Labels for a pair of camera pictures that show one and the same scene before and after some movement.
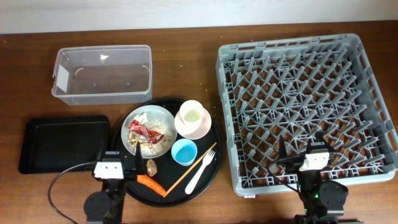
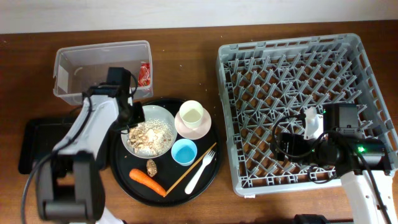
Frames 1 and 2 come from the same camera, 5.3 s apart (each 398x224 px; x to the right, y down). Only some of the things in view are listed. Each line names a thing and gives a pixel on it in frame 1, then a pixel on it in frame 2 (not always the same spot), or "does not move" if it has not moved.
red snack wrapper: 153,137 -> 144,76
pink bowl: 193,121 does not move
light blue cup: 184,151 does not move
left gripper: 138,167 -> 140,117
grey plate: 153,126 does not move
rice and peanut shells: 148,148 does not move
